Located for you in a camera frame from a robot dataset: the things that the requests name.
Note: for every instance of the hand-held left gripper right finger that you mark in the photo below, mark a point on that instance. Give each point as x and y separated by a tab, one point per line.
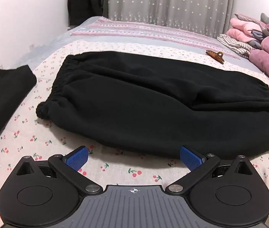
191	159

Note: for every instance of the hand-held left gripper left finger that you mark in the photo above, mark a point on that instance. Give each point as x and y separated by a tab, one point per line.
76	159

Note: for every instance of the black pants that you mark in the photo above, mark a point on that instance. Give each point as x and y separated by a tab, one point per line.
134	104

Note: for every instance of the cherry print bed sheet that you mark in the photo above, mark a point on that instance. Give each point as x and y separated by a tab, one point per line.
115	168

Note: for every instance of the folded black cloth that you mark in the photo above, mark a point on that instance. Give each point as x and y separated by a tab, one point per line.
1	99

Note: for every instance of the brown hair claw clip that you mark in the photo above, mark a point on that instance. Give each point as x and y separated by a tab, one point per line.
216	55

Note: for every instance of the pink quilt pile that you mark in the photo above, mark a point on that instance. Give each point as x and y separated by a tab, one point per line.
267	64

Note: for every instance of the grey white striped garment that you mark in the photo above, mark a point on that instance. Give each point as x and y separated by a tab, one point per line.
235	44

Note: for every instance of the grey bed sheet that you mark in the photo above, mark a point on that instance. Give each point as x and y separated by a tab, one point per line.
53	38

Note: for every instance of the pink folded garment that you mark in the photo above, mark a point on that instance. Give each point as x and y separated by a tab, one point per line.
241	32

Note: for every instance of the grey folded garment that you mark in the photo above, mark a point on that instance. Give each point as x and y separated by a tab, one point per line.
256	36

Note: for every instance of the pink striped blanket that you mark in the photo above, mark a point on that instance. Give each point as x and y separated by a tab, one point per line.
136	29

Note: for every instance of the dark hanging clothes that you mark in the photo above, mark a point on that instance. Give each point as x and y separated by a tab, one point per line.
87	2

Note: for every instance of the grey star-print curtain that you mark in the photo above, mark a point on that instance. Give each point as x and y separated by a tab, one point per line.
170	2

